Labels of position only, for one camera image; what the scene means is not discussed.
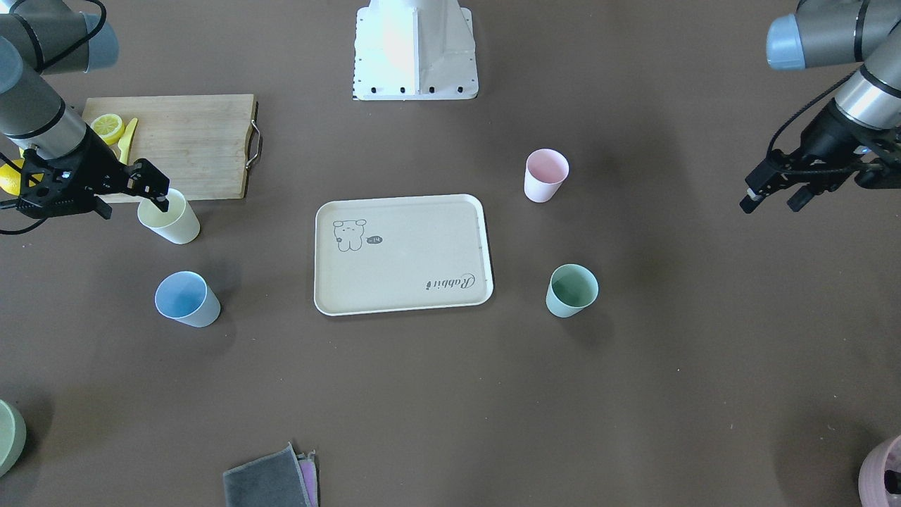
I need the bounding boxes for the whole yellow lemon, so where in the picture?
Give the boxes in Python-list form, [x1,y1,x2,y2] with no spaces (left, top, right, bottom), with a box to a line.
[0,158,24,196]

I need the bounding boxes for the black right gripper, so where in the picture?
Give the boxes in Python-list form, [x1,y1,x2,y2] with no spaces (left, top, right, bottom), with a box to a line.
[2,127,170,220]

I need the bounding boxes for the grey folded cloth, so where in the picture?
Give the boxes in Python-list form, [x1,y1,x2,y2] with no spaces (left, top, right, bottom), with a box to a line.
[222,445,313,506]

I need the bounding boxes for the purple cloth under grey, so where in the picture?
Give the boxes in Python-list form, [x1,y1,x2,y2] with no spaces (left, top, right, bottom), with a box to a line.
[296,450,320,507]

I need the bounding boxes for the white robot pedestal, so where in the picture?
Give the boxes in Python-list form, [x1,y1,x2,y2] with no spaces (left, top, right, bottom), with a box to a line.
[352,1,479,101]

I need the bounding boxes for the green bowl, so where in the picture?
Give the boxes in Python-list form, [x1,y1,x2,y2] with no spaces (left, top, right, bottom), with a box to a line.
[1,400,27,476]

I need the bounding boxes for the pink cup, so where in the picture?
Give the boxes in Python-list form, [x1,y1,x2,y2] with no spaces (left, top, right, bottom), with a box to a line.
[524,148,570,203]

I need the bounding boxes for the pink bowl with ice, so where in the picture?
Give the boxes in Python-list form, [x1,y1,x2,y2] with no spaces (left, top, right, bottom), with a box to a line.
[858,436,900,506]

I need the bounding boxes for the yellow plastic knife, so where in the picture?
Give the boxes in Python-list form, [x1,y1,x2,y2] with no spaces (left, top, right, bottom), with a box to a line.
[117,118,139,165]

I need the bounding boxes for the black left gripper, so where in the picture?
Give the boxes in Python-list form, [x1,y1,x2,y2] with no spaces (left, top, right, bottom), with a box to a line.
[739,99,899,214]

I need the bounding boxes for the lemon half slice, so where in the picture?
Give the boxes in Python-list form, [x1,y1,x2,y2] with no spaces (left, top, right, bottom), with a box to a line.
[89,113,125,146]

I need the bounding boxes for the blue cup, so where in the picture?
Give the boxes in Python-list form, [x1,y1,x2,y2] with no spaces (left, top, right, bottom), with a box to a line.
[154,272,221,328]

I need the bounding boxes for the cream rabbit tray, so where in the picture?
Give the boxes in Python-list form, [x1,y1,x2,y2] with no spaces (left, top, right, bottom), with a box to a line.
[313,194,493,317]

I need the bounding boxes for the green cup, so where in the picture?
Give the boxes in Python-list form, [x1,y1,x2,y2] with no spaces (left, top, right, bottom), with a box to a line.
[545,263,600,318]

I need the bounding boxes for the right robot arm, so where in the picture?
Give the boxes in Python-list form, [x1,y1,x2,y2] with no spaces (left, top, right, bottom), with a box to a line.
[1,1,170,220]

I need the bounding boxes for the wooden cutting board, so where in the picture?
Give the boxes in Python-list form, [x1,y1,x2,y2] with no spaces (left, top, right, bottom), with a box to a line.
[82,94,261,200]

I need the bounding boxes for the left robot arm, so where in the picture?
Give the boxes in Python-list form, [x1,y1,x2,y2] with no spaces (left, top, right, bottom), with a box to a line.
[740,1,900,214]

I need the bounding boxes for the cream yellow cup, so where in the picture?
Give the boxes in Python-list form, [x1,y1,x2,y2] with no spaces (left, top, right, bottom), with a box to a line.
[137,187,201,244]

